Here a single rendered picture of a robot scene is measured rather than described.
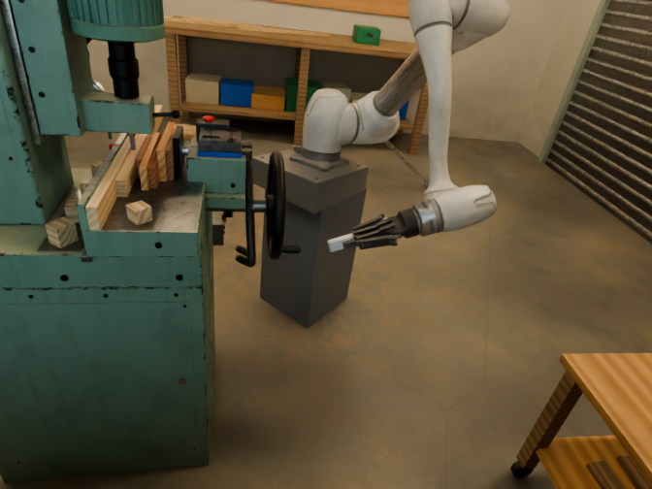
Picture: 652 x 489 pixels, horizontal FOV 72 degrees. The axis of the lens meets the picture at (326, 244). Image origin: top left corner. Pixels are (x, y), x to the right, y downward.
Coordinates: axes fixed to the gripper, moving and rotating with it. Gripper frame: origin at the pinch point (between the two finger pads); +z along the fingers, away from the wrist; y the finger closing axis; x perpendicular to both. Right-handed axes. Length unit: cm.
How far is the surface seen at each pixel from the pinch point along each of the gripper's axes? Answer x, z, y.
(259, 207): -12.6, 18.0, -8.0
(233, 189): -21.3, 22.0, -3.9
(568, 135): 130, -232, -250
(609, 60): 68, -254, -238
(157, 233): -27.4, 34.7, 19.2
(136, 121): -42, 37, -6
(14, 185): -38, 64, 1
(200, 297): -4.8, 35.7, 12.3
